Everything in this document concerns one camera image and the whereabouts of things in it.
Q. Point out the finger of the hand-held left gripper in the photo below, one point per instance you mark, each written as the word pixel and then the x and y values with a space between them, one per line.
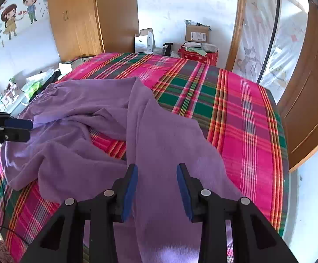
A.
pixel 19 123
pixel 13 135

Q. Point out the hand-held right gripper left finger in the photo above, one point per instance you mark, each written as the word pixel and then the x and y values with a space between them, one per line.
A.
pixel 128 194

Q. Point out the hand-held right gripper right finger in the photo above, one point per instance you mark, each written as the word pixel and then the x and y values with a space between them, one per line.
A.
pixel 183 194

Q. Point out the purple fleece pants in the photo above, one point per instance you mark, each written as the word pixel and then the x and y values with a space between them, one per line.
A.
pixel 161 142

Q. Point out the clutter of small bottles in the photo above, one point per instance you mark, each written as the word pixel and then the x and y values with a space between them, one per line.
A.
pixel 6 96

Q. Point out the green tissue pack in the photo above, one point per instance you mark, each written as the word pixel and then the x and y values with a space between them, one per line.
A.
pixel 33 89

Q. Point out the black cloth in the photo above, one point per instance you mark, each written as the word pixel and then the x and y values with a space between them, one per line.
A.
pixel 58 75

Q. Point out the white paper sheet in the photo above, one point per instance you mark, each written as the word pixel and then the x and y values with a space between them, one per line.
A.
pixel 65 67

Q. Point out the pink plaid bed sheet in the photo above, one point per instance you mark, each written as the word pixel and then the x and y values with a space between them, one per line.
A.
pixel 230 115

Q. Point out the wooden wardrobe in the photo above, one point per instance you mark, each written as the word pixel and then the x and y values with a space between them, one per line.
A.
pixel 93 13

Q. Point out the small black object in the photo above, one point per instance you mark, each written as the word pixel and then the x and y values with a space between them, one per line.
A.
pixel 168 49

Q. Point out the white cardboard box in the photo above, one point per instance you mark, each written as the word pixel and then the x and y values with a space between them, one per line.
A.
pixel 144 42

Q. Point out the wooden door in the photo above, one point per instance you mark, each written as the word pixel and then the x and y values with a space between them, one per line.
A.
pixel 307 101

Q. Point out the brown cardboard box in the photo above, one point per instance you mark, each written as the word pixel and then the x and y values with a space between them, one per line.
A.
pixel 196 33

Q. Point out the black curtain strip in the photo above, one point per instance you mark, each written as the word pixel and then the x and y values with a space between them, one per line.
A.
pixel 274 27

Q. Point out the clear printed door curtain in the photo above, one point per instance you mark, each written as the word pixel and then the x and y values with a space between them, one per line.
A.
pixel 260 19

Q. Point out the cartoon children wall sticker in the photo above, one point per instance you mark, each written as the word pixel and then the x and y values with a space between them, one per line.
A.
pixel 11 22

